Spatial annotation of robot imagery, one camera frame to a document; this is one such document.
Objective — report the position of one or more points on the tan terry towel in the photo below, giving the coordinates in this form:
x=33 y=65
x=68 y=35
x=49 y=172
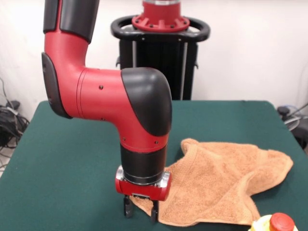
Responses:
x=216 y=178

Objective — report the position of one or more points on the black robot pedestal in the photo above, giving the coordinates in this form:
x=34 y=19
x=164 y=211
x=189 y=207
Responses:
x=158 y=55

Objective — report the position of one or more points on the dark green tablecloth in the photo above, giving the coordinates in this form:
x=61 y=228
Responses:
x=48 y=180

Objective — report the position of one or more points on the yellow emergency stop button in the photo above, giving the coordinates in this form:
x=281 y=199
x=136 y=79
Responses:
x=281 y=222

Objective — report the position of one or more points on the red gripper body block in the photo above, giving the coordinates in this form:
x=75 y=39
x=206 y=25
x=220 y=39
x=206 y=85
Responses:
x=142 y=191

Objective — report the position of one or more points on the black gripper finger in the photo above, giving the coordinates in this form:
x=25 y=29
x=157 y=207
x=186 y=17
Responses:
x=127 y=208
x=154 y=211

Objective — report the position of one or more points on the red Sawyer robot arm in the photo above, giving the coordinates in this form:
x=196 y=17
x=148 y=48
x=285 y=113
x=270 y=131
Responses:
x=101 y=96

